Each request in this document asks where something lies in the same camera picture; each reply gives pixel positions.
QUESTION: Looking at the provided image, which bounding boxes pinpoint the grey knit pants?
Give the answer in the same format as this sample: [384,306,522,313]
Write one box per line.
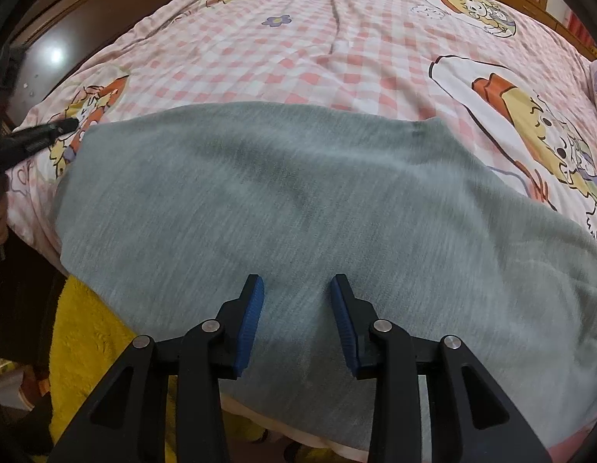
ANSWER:
[52,103,597,450]

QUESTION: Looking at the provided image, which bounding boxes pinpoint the yellow fluffy garment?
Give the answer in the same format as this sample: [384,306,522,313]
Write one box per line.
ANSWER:
[47,274,329,463]

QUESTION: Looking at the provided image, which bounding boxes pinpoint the dark wooden headboard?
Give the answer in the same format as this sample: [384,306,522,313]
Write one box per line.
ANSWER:
[7,0,171,128]

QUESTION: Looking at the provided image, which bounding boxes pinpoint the pink checkered cartoon duvet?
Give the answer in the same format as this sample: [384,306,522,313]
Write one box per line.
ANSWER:
[3,0,597,463]

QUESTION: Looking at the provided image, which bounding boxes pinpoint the cream and red curtain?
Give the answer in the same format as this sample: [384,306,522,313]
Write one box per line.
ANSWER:
[546,0,594,48]

